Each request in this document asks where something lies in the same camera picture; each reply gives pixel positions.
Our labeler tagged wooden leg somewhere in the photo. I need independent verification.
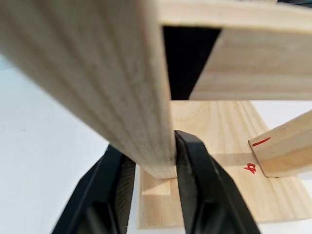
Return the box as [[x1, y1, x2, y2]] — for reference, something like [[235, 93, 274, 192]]
[[247, 111, 312, 178], [0, 0, 177, 180]]

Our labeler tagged wooden seat board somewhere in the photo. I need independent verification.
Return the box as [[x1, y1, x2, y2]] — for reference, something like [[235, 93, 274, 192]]
[[136, 100, 307, 231]]

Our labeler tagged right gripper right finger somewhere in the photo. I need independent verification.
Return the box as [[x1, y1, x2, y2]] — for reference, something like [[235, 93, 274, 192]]
[[173, 130, 263, 234]]

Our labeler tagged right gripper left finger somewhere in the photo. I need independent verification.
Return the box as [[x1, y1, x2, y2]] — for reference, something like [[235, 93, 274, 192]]
[[50, 143, 136, 234]]

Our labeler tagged wooden cross bar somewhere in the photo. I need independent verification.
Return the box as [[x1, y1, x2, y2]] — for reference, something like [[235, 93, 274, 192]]
[[157, 0, 312, 101]]

